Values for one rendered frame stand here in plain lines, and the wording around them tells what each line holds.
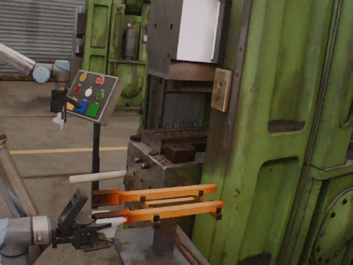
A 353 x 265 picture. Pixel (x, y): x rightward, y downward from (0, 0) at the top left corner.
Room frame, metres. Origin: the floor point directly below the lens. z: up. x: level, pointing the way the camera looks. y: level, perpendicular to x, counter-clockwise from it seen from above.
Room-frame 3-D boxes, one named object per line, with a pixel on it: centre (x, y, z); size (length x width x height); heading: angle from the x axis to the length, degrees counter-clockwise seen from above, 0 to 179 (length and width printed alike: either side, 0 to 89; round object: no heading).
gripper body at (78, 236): (0.76, 0.25, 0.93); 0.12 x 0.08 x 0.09; 117
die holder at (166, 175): (1.66, -0.09, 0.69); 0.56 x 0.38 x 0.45; 124
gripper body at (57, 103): (1.67, 0.63, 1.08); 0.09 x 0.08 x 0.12; 103
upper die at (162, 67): (1.69, -0.05, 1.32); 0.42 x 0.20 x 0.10; 124
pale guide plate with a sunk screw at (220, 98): (1.39, -0.17, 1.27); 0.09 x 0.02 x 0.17; 34
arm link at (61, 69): (1.67, 0.63, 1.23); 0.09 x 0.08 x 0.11; 111
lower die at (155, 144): (1.69, -0.05, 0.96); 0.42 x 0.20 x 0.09; 124
